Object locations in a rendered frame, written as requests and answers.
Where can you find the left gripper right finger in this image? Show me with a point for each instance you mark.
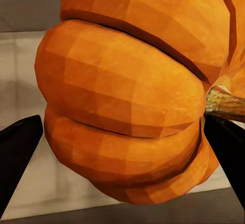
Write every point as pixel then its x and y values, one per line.
pixel 227 140

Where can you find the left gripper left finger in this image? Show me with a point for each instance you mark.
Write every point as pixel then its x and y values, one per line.
pixel 17 145

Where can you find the cabinet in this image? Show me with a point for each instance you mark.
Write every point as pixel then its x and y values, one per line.
pixel 48 192

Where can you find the pumpkin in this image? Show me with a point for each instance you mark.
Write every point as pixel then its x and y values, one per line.
pixel 129 84

